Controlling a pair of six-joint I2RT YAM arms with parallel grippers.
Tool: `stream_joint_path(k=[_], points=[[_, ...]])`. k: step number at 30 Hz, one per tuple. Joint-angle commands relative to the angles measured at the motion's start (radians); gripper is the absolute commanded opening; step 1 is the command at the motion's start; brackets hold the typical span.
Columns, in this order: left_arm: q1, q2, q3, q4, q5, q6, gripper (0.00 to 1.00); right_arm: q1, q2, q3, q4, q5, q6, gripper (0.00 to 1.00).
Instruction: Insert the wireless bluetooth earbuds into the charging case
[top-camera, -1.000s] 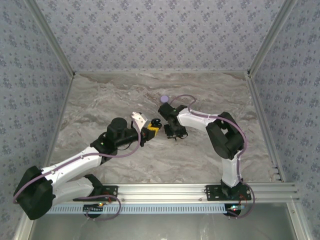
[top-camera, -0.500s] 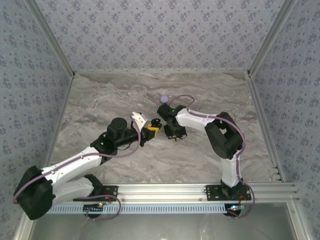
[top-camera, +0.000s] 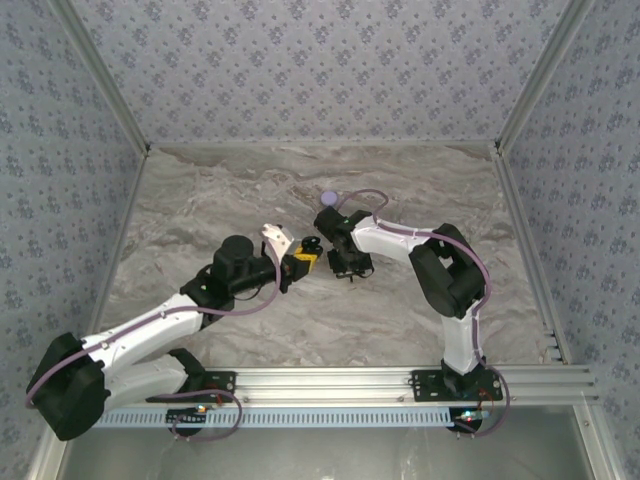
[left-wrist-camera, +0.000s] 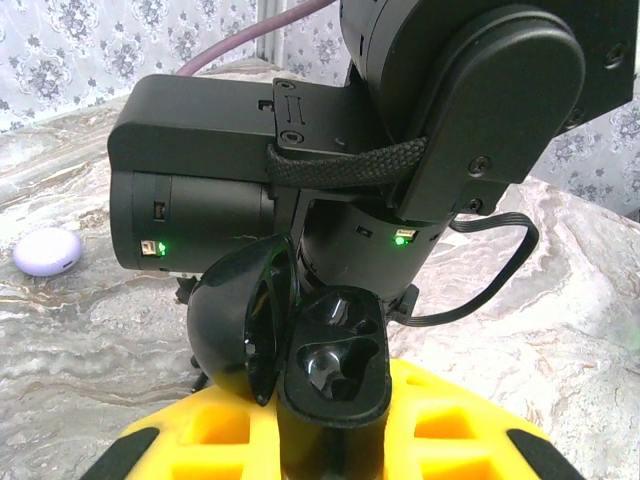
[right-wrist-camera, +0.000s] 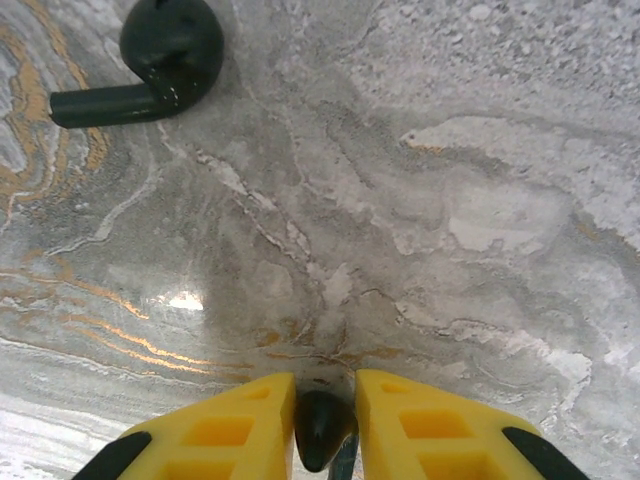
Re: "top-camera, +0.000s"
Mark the purple earbud charging case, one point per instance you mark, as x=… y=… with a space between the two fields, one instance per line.
x=330 y=198

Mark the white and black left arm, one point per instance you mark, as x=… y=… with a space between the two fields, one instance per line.
x=145 y=325

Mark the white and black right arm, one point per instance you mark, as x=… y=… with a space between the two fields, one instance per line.
x=460 y=340

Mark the small LED circuit board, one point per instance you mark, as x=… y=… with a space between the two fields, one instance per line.
x=187 y=416
x=467 y=416

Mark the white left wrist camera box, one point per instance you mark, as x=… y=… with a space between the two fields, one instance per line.
x=277 y=237

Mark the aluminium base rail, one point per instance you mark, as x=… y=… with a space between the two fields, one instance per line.
x=325 y=382

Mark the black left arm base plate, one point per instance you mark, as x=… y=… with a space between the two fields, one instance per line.
x=222 y=384

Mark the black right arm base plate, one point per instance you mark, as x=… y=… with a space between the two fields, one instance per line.
x=425 y=387

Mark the aluminium table side rail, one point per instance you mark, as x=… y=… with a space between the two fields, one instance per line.
x=530 y=250

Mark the aluminium frame post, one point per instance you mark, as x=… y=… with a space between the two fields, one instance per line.
x=105 y=75
x=540 y=75

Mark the aluminium frame leg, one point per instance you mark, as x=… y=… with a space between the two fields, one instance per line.
x=50 y=462
x=600 y=445

